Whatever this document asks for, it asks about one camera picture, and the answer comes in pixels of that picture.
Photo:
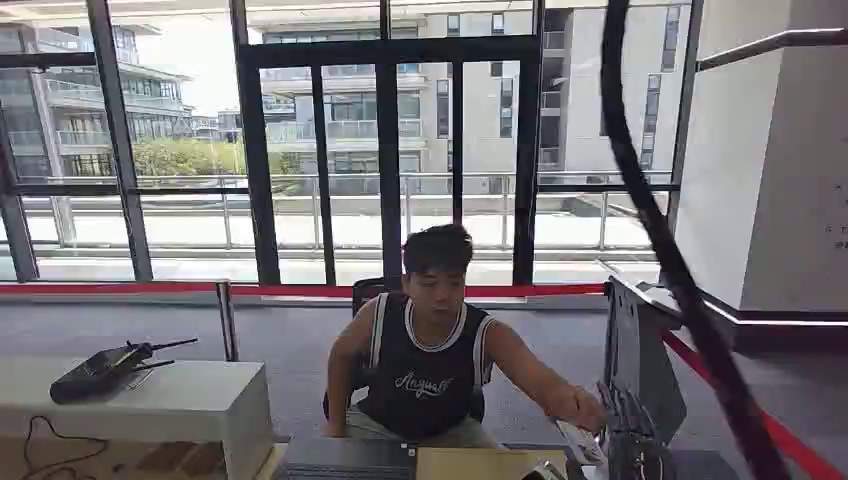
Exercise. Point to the person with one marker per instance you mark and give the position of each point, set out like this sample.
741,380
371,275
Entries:
424,391

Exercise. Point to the white card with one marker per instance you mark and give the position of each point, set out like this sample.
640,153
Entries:
578,442

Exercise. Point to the grey wall handrail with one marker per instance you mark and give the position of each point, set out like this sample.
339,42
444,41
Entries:
768,45

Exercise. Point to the dark grey monitor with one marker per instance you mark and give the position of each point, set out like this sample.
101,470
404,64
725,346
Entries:
646,358

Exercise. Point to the red barrier belt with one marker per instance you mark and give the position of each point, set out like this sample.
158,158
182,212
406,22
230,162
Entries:
530,290
106,288
785,440

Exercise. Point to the black door frame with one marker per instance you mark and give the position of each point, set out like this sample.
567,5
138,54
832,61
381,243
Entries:
389,166

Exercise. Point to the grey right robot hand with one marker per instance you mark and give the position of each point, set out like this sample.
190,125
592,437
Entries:
639,454

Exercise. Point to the white table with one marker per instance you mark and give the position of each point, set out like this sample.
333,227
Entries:
185,404

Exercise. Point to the metal balcony railing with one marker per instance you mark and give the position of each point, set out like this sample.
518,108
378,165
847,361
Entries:
225,212

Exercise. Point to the black office chair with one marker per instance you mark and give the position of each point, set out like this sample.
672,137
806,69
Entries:
365,292

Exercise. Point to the dark grey laptop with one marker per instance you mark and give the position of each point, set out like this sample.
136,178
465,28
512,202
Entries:
344,460

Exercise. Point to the grey barrier post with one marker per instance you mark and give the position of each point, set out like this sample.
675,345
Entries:
228,324

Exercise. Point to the black router with antennas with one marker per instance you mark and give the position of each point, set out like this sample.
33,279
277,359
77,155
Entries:
99,378

